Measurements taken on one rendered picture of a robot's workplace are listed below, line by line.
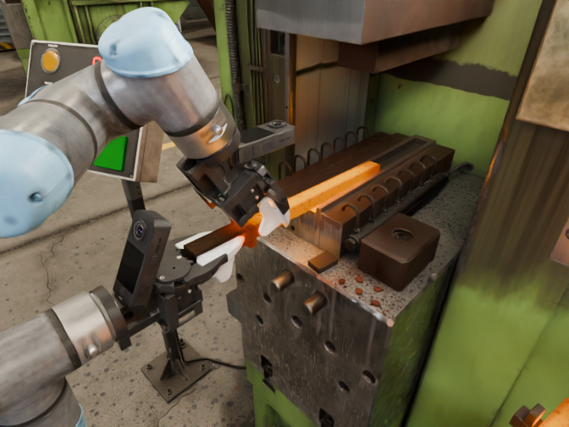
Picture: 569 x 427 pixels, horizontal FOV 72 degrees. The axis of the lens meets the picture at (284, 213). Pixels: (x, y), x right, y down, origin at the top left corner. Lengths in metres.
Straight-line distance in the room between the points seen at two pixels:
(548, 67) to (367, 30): 0.22
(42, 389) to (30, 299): 1.75
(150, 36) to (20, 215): 0.19
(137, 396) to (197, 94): 1.39
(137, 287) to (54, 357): 0.10
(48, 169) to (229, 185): 0.25
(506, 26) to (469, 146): 0.26
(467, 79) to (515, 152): 0.40
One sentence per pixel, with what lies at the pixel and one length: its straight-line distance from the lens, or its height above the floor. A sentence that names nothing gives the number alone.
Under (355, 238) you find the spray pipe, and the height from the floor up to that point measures 0.97.
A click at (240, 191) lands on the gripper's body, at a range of 0.51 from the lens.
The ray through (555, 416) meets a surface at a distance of 0.57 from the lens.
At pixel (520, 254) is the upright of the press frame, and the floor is 0.98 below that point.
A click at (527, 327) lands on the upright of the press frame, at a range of 0.77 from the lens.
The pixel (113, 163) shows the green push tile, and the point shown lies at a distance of 0.93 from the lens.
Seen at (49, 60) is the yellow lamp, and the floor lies 1.16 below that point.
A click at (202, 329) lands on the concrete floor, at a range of 1.81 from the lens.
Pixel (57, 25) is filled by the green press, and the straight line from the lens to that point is 5.48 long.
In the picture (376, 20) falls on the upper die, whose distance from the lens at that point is 0.57.
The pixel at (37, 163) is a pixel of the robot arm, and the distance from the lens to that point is 0.33.
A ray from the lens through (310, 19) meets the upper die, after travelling 0.60.
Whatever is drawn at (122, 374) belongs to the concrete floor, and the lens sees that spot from 1.76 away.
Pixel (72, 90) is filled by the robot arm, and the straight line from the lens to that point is 0.44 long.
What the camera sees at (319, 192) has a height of 1.02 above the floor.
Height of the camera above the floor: 1.37
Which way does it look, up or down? 34 degrees down
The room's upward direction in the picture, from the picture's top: straight up
